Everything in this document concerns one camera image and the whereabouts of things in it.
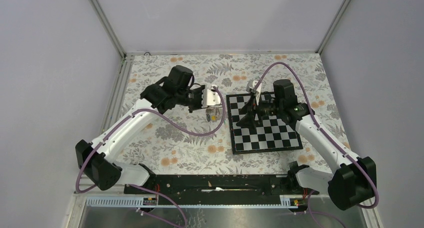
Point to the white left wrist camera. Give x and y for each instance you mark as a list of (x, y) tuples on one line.
[(210, 97)]

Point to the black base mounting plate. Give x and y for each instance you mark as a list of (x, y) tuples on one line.
[(225, 186)]

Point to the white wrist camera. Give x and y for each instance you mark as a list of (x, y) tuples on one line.
[(254, 87), (210, 97)]

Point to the floral patterned table mat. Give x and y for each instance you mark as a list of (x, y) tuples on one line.
[(166, 150)]

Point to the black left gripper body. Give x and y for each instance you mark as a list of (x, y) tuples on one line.
[(194, 100)]

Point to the white slotted cable duct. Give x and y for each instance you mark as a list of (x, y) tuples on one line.
[(145, 201)]

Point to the black white chessboard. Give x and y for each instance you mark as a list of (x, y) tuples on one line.
[(272, 135)]

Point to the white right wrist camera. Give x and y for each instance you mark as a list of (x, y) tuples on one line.
[(254, 87)]

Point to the silver keyring with clips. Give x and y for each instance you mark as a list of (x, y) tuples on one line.
[(213, 114)]

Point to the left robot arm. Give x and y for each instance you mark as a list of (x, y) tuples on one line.
[(97, 159)]

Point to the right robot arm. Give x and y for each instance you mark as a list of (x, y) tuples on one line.
[(352, 179)]

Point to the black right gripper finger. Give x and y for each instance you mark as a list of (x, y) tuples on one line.
[(247, 121), (249, 107)]

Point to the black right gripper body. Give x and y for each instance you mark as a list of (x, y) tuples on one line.
[(267, 109)]

